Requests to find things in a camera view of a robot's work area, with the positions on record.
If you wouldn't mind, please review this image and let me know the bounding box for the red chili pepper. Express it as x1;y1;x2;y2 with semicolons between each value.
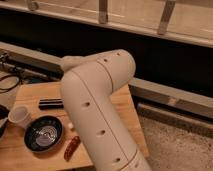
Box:
64;136;81;161

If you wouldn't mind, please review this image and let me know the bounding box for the metal window bracket right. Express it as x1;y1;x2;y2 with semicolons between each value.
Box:
157;0;176;35

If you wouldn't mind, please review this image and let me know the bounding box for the metal window bracket middle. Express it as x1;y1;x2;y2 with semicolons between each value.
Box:
98;0;108;24

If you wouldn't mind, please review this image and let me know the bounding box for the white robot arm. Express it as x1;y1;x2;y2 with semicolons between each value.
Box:
61;50;151;171

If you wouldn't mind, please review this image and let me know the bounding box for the black rectangular eraser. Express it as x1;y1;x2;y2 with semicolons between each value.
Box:
38;99;63;110

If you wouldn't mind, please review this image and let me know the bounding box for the black round pan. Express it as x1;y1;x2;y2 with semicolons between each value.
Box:
24;115;63;153

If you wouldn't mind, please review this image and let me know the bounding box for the black cable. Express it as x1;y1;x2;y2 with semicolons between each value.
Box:
0;73;23;94

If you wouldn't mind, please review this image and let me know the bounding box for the dark object at left edge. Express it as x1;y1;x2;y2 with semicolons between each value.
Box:
0;105;9;138

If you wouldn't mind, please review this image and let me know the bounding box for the translucent plastic cup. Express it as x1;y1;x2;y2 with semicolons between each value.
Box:
8;106;32;129

